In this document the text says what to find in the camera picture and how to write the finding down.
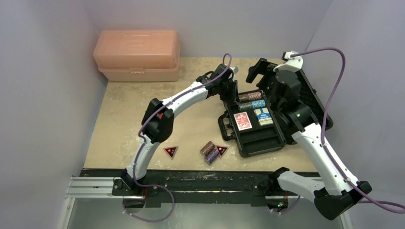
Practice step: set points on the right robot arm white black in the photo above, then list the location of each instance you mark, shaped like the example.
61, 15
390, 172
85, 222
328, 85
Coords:
338, 189

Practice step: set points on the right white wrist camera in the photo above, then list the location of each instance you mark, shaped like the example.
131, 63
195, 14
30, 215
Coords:
292, 62

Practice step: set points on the all-in triangle button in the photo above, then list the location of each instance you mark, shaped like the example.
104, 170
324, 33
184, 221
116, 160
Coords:
222, 150
171, 151

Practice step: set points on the blue chip row in case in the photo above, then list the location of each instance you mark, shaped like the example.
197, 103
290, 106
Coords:
252, 105

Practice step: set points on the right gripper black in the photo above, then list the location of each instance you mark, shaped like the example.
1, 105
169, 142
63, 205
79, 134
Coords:
262, 72

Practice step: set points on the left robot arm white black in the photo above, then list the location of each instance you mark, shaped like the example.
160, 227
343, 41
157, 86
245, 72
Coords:
158, 121

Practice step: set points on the aluminium frame rail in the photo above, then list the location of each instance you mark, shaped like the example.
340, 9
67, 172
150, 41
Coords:
93, 187

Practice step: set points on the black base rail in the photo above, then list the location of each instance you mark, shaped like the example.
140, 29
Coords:
199, 187

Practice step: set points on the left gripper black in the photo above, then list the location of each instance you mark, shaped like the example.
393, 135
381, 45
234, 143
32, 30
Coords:
233, 96

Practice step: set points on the pink plastic storage box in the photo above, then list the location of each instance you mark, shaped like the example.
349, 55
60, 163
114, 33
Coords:
138, 55

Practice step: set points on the red playing card deck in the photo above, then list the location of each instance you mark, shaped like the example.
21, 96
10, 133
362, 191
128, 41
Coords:
242, 121

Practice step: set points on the black poker set case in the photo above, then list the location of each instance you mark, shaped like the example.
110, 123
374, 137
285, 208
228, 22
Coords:
272, 113

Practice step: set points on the brown chip row in case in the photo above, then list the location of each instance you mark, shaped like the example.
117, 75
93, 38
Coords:
244, 98

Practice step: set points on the purple poker chip stack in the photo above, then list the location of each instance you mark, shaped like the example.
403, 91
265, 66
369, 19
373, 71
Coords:
212, 156

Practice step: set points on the blue playing card deck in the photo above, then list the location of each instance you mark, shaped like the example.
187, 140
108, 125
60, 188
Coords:
263, 116

